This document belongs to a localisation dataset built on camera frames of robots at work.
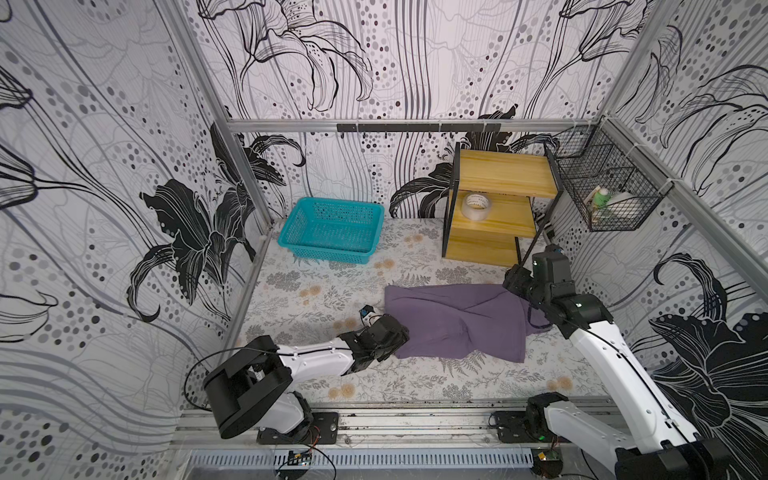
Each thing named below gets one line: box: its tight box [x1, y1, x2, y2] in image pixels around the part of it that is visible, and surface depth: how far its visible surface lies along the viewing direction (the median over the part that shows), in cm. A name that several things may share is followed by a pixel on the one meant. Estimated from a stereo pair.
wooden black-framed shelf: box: [442, 142, 564, 268], surface depth 99 cm
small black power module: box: [531, 448, 563, 479], surface depth 72 cm
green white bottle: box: [594, 188, 611, 208], surface depth 80 cm
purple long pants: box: [384, 283, 553, 363], surface depth 89 cm
